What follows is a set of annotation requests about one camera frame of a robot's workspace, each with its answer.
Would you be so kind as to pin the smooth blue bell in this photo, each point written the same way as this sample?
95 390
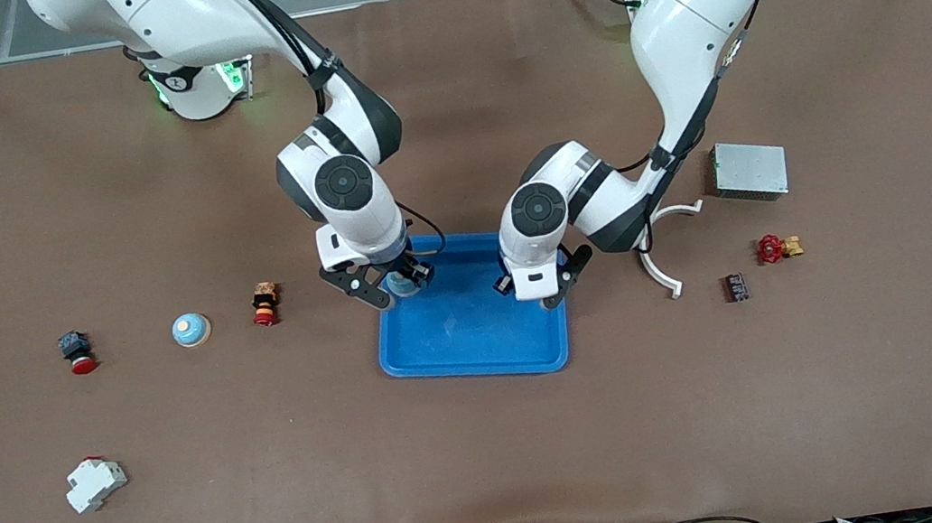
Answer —
402 287

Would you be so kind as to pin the dark electrolytic capacitor block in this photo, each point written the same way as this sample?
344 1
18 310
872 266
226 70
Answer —
736 287

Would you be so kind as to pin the blue bell with scratches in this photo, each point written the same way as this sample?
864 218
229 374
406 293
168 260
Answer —
191 330

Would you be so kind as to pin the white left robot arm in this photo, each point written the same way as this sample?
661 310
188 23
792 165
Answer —
695 10

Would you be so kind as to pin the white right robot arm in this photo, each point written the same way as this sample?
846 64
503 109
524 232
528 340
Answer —
195 17

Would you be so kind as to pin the blue plastic tray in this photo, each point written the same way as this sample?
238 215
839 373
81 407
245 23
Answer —
477 342

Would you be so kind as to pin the white curved pipe clamp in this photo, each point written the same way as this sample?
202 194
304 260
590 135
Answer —
655 276

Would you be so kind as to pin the red yellow emergency stop button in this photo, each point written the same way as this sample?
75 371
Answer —
264 301

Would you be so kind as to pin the metal power supply box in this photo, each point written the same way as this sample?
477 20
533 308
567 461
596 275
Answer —
749 170

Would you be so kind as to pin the white circuit breaker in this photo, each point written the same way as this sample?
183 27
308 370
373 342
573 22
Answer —
94 485

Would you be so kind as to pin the red push button switch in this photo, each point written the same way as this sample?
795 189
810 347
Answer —
77 348

